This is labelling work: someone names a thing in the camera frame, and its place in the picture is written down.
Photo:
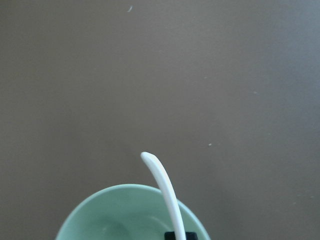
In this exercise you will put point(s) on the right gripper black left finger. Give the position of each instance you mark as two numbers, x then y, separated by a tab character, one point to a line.
169	235

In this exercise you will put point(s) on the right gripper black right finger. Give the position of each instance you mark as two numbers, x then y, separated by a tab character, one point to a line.
189	235

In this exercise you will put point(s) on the light green bowl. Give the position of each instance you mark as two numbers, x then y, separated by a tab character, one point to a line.
120	212

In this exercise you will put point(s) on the white ceramic spoon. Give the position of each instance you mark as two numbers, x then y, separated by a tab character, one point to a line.
164	183

